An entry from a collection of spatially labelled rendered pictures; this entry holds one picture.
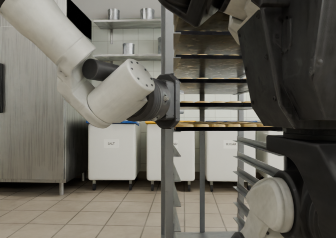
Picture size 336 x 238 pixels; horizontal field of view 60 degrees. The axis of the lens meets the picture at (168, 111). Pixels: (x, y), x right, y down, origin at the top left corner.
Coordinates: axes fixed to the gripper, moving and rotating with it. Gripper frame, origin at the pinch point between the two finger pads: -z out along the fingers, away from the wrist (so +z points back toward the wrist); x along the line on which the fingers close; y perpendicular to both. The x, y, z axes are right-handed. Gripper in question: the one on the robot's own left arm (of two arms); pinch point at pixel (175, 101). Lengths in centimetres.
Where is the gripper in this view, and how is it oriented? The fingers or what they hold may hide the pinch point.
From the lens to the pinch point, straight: 69.8
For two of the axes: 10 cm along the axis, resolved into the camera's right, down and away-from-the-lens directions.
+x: 0.0, -10.0, 0.1
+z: -4.6, -0.1, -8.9
